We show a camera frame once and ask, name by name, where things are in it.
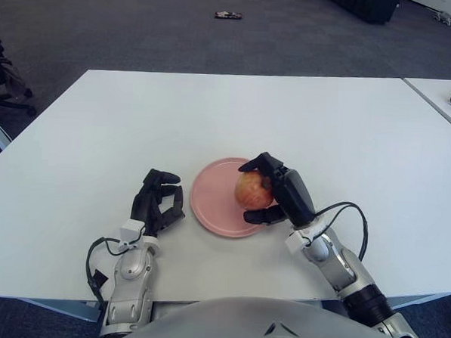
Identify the large white table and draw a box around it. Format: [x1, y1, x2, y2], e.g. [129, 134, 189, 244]
[0, 57, 451, 338]

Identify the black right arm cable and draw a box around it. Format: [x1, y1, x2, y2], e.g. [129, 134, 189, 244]
[310, 200, 370, 262]

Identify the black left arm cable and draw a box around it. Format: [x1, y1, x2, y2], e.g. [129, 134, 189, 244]
[83, 236, 127, 312]

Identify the black cabinet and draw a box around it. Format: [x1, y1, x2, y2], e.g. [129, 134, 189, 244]
[320, 0, 402, 26]

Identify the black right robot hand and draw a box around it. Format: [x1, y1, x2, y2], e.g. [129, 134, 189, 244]
[235, 150, 321, 230]

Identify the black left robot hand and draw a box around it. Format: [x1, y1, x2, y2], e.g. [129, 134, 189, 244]
[129, 167, 188, 239]

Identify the white side table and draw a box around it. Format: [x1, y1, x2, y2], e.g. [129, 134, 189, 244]
[400, 76, 451, 139]

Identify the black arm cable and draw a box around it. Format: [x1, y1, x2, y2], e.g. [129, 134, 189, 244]
[83, 236, 127, 312]
[310, 200, 370, 262]

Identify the red yellow apple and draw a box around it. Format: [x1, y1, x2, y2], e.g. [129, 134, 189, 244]
[233, 168, 276, 212]

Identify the grey robot torso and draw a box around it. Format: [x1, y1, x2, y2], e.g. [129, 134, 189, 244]
[113, 290, 437, 338]

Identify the pink round plate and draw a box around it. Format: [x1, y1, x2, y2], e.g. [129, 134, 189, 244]
[187, 154, 287, 241]

